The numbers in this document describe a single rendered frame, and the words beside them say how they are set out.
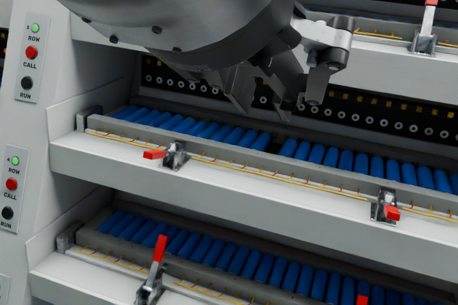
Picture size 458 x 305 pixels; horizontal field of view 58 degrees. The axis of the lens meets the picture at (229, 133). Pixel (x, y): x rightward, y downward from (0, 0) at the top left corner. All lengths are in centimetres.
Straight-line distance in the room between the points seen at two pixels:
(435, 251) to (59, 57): 52
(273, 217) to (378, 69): 21
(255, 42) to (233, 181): 36
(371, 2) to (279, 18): 50
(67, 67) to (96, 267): 29
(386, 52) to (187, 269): 39
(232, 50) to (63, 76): 47
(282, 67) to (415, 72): 25
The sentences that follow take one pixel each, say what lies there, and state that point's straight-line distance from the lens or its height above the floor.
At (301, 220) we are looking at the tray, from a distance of 50.
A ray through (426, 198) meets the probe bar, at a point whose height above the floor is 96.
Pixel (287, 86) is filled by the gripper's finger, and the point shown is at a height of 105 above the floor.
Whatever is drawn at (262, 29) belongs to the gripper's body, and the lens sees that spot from 17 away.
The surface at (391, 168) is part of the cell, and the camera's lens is 59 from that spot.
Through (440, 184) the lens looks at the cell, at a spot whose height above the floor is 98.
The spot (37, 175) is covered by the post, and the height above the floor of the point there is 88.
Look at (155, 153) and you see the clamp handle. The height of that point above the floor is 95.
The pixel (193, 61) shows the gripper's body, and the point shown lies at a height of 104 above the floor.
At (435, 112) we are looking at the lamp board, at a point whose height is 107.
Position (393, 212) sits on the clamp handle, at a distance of 43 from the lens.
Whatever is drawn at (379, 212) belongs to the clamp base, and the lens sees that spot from 52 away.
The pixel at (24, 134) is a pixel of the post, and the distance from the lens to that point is 65.
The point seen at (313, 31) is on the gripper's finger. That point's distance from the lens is 21.
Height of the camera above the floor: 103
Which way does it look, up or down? 5 degrees down
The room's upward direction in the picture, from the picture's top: 11 degrees clockwise
